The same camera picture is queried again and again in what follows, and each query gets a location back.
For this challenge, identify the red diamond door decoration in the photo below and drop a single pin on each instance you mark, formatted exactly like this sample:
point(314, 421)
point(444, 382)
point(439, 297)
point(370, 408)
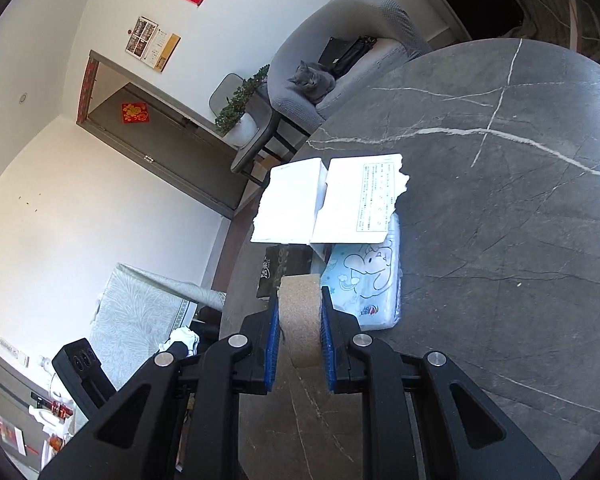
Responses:
point(136, 113)

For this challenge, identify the black bag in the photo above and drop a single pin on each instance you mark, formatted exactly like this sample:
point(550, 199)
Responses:
point(347, 55)

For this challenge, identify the grey cat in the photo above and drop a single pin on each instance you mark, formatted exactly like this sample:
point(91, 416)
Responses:
point(310, 82)

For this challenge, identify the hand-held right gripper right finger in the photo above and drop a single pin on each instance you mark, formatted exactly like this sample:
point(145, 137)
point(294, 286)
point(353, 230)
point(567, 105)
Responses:
point(330, 350)

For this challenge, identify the wall calendar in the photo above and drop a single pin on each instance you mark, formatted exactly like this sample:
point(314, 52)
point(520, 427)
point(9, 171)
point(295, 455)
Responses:
point(152, 42)

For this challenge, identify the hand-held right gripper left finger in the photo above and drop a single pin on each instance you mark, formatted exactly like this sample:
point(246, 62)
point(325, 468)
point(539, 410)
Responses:
point(272, 350)

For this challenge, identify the round grey marble table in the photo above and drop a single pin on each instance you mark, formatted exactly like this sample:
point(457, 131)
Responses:
point(480, 260)

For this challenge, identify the dark green waste bin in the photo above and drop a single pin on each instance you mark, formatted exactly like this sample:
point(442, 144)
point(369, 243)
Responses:
point(209, 322)

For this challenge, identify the large white paper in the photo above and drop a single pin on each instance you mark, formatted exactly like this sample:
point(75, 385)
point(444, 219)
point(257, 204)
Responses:
point(180, 340)

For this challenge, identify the grey door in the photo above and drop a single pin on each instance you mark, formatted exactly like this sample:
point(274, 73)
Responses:
point(170, 160)

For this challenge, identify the red door banner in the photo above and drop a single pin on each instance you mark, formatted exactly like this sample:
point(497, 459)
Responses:
point(86, 90)

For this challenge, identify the torn white cardboard envelope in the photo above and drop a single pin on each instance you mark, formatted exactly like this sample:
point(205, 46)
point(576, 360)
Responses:
point(290, 200)

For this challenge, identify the pale green patterned tablecloth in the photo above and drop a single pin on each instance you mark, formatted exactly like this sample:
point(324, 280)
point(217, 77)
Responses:
point(135, 310)

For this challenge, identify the grey armchair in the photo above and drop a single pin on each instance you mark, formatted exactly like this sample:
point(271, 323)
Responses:
point(380, 15)

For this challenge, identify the grey dining chair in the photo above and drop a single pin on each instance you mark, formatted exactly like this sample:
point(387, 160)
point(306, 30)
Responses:
point(252, 145)

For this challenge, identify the black tissue pack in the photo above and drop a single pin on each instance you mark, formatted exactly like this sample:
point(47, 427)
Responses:
point(285, 272)

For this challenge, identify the potted bonsai plant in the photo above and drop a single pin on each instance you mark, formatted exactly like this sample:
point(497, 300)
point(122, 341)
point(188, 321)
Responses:
point(240, 125)

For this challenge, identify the brown cardboard roll core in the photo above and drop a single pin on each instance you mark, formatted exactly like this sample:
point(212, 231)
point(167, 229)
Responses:
point(300, 320)

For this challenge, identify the cartoon print wipes pack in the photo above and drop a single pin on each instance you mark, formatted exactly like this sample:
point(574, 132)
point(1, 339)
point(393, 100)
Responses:
point(365, 280)

